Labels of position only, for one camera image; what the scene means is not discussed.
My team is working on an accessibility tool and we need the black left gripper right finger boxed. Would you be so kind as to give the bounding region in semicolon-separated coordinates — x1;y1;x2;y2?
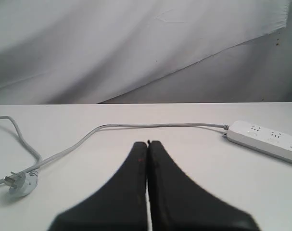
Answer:
148;141;260;231

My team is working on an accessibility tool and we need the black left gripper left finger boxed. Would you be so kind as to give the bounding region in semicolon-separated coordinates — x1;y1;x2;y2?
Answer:
49;142;148;231

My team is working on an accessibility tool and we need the white power strip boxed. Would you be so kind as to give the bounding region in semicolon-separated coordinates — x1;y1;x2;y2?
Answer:
227;121;292;164

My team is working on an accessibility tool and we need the white power plug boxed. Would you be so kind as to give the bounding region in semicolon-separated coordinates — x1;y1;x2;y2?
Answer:
4;170;38;198

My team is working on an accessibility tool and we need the white backdrop cloth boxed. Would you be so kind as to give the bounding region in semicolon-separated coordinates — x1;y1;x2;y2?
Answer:
0;0;291;104

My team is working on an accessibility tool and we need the white power cord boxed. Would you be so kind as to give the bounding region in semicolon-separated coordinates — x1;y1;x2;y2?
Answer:
0;115;229;188

